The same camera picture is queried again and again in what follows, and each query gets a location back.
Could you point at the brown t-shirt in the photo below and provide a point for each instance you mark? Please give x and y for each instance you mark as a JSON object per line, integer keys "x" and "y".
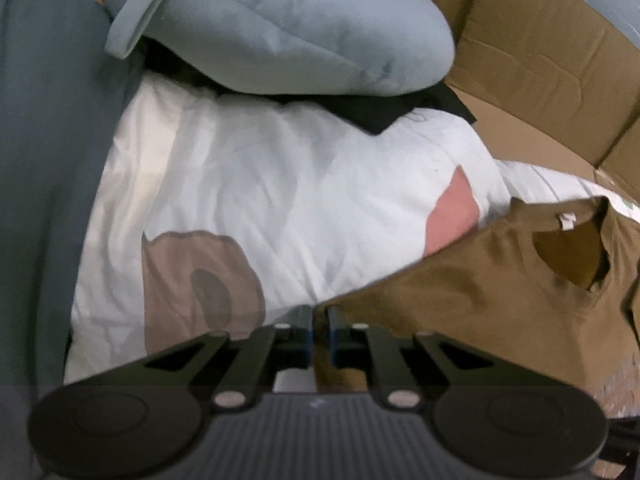
{"x": 475, "y": 300}

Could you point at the flattened cardboard sheet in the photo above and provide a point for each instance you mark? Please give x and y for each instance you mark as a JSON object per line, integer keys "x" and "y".
{"x": 540, "y": 60}

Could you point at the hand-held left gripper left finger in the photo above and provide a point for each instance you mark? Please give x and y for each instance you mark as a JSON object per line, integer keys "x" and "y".
{"x": 309, "y": 337}

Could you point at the dark grey duvet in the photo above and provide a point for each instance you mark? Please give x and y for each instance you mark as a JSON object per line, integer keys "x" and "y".
{"x": 45, "y": 160}

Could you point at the grey neck pillow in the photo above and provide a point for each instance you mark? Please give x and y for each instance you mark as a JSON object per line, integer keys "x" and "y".
{"x": 275, "y": 25}

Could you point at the white printed bed sheet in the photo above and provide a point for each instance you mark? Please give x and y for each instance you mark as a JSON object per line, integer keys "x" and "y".
{"x": 250, "y": 185}

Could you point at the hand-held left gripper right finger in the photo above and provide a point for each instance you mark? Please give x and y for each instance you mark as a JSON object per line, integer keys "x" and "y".
{"x": 334, "y": 340}

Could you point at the black cloth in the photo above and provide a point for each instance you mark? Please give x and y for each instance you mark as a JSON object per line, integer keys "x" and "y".
{"x": 385, "y": 110}

